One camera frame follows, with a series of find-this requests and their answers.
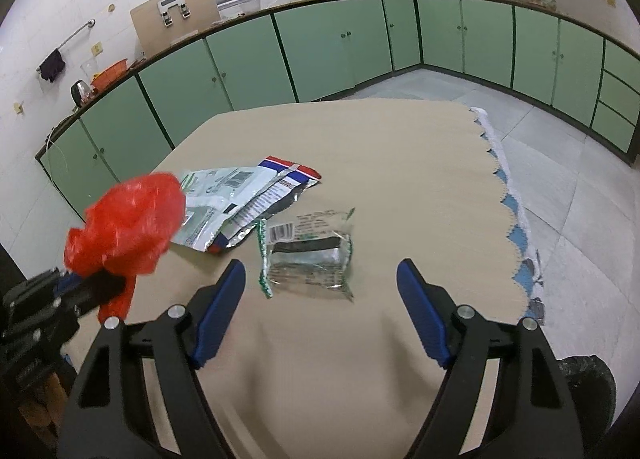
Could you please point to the dark towel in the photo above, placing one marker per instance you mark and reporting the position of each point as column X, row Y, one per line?
column 52, row 66

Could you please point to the clear plastic jug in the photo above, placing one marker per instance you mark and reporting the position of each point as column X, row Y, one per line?
column 87, row 70

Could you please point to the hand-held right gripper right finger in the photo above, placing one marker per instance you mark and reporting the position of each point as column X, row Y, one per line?
column 425, row 319

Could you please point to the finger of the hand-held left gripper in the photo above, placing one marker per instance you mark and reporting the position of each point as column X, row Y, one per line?
column 70, row 283
column 100, row 291

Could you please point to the black trash bin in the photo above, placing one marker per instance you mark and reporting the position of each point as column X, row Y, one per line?
column 590, row 384

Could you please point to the green lower kitchen cabinets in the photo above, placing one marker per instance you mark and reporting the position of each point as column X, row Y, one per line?
column 320, row 54

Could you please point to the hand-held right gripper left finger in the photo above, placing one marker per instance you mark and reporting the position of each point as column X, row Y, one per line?
column 220, row 314

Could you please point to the metal towel rail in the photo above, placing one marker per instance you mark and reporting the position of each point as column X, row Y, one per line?
column 75, row 34

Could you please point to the wooden board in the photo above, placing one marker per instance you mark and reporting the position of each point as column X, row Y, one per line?
column 150, row 24

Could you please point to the orange plastic basin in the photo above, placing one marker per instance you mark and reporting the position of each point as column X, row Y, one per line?
column 110, row 75

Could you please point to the steel electric kettle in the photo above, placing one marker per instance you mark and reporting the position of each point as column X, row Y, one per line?
column 80, row 93

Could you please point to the red plastic bag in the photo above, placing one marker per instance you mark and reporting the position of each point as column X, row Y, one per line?
column 130, row 224

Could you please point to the striped silver packet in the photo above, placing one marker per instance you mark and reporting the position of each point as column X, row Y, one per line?
column 285, row 189

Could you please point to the white green packet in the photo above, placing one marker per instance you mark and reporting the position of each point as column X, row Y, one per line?
column 210, row 204

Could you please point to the clear green-edged snack wrapper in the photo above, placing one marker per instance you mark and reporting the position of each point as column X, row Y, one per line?
column 305, row 254

